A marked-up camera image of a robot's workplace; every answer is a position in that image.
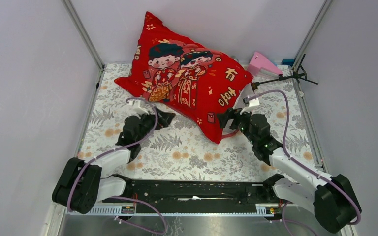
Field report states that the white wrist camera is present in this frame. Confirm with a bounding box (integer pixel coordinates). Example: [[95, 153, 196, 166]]
[[129, 99, 150, 115], [240, 97, 260, 114]]

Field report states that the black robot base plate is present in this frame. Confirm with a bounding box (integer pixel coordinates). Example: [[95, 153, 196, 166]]
[[122, 179, 286, 208]]

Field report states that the pink wedge block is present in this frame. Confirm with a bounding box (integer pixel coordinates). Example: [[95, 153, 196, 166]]
[[246, 52, 283, 77]]

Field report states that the left aluminium frame post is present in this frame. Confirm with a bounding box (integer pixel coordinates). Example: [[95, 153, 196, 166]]
[[61, 0, 105, 70]]

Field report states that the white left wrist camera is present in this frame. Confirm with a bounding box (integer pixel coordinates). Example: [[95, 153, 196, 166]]
[[129, 99, 150, 115]]

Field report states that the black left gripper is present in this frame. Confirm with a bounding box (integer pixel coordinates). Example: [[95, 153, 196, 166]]
[[135, 106, 175, 143]]

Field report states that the floral fern print sheet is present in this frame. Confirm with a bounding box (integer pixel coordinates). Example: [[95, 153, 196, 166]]
[[77, 63, 320, 182]]

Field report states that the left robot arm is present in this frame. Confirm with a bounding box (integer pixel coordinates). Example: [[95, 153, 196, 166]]
[[51, 108, 176, 214]]

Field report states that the aluminium frame post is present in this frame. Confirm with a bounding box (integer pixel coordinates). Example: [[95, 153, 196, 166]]
[[61, 0, 105, 70], [293, 0, 333, 68]]

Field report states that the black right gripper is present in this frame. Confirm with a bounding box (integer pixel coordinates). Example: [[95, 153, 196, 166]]
[[216, 106, 257, 145]]

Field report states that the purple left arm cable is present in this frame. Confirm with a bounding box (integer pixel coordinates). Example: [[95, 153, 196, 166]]
[[65, 97, 159, 213]]

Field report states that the slotted aluminium rail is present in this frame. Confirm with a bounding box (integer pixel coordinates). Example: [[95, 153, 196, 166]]
[[68, 204, 276, 218]]

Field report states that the white pillow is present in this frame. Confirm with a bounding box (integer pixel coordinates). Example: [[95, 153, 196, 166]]
[[233, 91, 249, 109]]

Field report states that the black tripod stand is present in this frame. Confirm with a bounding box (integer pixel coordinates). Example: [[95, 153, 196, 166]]
[[251, 54, 319, 91]]

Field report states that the right aluminium frame post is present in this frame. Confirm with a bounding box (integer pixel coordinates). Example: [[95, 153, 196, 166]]
[[293, 0, 333, 68]]

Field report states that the blue block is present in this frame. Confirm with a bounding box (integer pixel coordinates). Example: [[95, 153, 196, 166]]
[[281, 59, 295, 66]]

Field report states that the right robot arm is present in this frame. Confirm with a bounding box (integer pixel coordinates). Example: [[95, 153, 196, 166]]
[[217, 108, 362, 234]]

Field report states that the red cartoon print pillowcase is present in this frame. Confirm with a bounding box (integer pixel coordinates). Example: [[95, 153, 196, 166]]
[[115, 12, 253, 143]]

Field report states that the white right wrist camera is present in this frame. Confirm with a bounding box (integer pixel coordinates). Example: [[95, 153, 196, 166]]
[[240, 97, 260, 114]]

